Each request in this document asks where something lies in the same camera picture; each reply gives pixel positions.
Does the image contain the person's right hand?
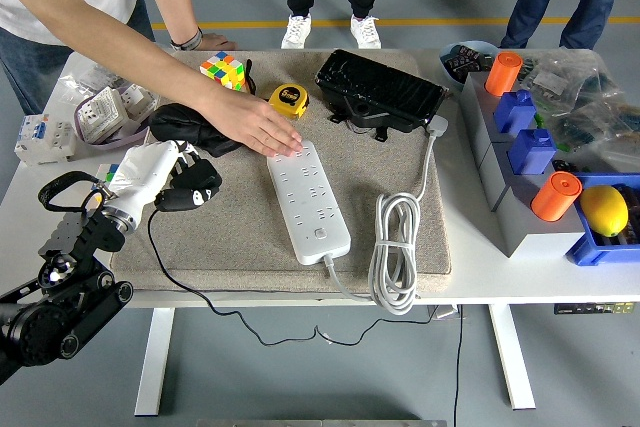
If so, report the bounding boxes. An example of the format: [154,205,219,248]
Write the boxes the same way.
[202,94,305,158]

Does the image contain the person's left hand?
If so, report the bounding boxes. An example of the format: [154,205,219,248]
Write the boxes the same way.
[192,32,239,52]

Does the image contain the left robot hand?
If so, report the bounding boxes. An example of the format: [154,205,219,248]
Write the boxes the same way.
[106,139,224,222]

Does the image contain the black power adapter plug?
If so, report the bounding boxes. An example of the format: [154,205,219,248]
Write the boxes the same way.
[172,159,224,193]

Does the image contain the thin black adapter cord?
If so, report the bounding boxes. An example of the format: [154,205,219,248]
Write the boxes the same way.
[147,206,451,348]

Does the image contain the white power strip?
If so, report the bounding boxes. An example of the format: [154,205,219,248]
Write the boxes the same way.
[266,140,353,266]

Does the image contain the dark wristband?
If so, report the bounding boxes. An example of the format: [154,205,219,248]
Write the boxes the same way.
[168,25,204,52]

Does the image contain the pale purple tray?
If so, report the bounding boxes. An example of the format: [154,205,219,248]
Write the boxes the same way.
[73,91,154,152]

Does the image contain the yellow tape measure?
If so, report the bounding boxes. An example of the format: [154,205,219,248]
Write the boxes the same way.
[243,58,310,121]

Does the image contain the black cloth pouch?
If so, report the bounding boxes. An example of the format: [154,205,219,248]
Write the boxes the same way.
[148,102,246,158]

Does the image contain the white circuit breaker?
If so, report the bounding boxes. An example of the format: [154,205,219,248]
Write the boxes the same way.
[13,113,77,167]

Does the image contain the clear bag of screws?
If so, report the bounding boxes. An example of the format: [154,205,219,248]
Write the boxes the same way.
[57,61,129,101]

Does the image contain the glossy black device box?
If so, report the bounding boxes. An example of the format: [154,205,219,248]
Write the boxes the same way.
[313,49,451,143]

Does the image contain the grey-brown mat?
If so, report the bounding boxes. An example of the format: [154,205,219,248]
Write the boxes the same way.
[108,48,454,298]

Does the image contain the white table leg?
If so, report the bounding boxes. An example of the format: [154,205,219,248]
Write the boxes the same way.
[133,306,176,417]
[487,304,537,411]

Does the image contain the light blue bowl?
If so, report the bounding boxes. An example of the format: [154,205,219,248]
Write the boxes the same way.
[438,40,501,88]

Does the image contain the grey holder box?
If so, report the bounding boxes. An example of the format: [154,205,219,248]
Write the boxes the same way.
[458,69,551,171]
[477,139,587,259]

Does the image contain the dark circuit boards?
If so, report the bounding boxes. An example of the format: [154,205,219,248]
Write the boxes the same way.
[444,45,496,73]

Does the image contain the orange cylinder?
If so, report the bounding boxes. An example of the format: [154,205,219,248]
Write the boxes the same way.
[484,50,524,98]
[530,170,584,223]

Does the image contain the blue peg block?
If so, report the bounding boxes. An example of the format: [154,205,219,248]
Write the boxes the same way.
[507,127,558,177]
[493,89,539,137]

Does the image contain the clear bag of components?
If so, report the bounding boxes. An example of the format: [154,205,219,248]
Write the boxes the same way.
[517,46,626,116]
[544,96,640,176]

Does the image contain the yellow lemon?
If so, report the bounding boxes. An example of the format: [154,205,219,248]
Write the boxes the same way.
[578,184,630,238]

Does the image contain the blue plastic bin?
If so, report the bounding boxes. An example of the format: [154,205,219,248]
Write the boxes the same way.
[565,171,640,268]

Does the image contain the black table control panel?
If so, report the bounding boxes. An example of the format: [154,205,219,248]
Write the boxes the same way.
[552,301,636,317]

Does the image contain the white wall socket panel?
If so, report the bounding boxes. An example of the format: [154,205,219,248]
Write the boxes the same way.
[119,84,160,121]
[78,86,126,144]

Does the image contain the white power strip cable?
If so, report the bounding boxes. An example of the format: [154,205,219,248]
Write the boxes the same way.
[324,114,451,317]

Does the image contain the grey metal bracket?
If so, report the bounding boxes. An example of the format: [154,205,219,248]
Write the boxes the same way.
[427,304,465,321]

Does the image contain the black hanging cable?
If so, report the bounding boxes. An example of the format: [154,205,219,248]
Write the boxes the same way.
[452,304,466,427]

